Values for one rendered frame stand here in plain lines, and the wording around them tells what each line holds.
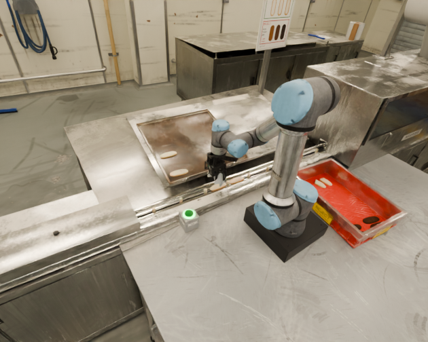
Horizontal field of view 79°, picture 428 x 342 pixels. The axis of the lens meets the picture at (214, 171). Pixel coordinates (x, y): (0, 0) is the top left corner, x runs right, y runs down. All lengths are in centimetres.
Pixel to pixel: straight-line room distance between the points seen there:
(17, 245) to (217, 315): 78
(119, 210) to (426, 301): 128
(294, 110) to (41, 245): 100
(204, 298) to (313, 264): 48
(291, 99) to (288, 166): 22
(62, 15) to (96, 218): 371
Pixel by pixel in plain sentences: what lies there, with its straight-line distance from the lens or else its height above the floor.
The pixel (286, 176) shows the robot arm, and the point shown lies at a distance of 88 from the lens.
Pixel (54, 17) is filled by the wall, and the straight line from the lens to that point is 459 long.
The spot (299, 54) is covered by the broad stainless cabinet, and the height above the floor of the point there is 88.
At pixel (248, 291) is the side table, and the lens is 109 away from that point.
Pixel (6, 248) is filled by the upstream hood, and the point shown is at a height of 92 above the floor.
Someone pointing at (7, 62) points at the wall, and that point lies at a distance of 472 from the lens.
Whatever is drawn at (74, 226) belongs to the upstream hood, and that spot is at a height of 92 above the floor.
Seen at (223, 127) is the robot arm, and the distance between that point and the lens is 111.
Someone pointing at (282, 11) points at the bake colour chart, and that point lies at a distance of 224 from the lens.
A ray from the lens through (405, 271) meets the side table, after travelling 143.
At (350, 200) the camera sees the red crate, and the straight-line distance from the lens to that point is 160.
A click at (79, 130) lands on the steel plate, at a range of 201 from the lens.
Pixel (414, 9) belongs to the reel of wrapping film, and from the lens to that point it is 224.
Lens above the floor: 179
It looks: 39 degrees down
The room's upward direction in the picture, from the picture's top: 5 degrees clockwise
